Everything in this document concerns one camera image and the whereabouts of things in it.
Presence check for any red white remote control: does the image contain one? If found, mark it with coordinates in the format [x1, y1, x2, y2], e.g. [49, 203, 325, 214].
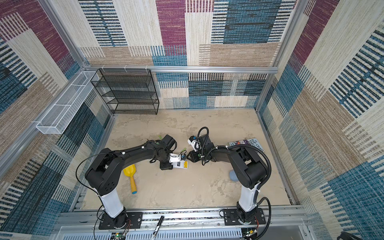
[172, 160, 189, 169]

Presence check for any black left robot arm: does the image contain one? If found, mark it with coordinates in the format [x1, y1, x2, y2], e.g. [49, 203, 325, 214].
[85, 135, 177, 220]

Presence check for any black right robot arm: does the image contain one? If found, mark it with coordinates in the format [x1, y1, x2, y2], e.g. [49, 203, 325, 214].
[187, 127, 272, 224]

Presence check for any yellow toy shovel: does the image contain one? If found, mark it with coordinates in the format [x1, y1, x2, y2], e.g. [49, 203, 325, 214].
[123, 164, 137, 195]

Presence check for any blue grey sponge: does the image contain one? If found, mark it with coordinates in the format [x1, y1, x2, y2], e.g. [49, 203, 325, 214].
[229, 170, 239, 182]

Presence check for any colourful magazine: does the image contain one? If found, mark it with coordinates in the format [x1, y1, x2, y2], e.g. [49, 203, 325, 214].
[229, 138, 264, 151]

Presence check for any black marker pen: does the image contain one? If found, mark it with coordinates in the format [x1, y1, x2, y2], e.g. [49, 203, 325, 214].
[151, 216, 165, 240]

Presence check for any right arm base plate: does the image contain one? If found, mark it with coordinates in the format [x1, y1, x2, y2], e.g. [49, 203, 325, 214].
[219, 208, 267, 226]

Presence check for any black wire shelf rack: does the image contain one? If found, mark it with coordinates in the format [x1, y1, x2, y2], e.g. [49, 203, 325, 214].
[91, 69, 160, 115]

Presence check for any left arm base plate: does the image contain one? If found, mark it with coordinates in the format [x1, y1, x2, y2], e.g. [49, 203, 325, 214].
[98, 212, 143, 230]

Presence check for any white mesh wall basket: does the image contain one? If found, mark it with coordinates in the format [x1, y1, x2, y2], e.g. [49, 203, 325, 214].
[36, 71, 96, 135]

